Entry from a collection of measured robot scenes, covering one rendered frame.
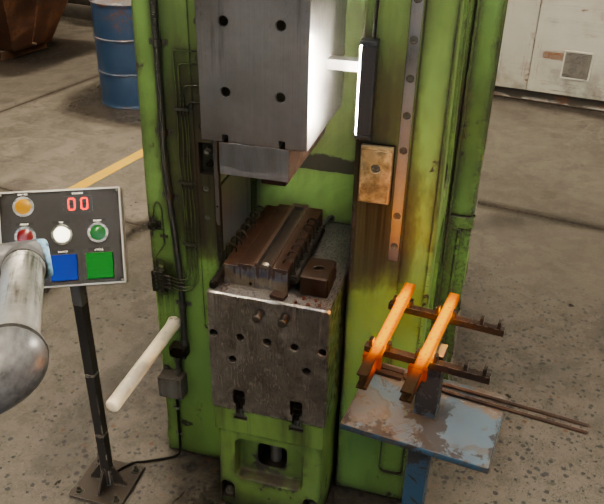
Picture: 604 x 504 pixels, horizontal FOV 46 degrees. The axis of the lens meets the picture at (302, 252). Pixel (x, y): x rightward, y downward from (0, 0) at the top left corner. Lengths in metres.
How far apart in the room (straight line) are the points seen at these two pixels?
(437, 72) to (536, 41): 5.16
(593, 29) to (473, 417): 5.32
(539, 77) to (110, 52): 3.85
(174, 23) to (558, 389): 2.27
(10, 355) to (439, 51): 1.27
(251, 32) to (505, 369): 2.13
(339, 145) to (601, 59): 4.86
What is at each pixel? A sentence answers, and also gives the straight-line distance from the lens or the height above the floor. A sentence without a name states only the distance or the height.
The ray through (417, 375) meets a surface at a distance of 1.72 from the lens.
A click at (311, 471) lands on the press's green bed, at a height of 0.26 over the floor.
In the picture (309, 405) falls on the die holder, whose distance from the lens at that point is 2.28.
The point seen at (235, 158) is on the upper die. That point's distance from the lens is 1.98.
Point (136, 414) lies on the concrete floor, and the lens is 3.12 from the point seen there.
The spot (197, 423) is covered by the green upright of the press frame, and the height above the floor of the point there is 0.17.
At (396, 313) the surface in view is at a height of 0.99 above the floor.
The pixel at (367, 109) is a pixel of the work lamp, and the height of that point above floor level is 1.46.
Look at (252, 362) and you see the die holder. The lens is 2.24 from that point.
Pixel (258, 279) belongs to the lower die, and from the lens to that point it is 2.13.
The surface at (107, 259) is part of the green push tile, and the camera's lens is 2.13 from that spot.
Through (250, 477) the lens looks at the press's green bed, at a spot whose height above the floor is 0.15.
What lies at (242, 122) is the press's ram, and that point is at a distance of 1.93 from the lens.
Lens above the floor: 2.07
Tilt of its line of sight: 30 degrees down
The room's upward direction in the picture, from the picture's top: 1 degrees clockwise
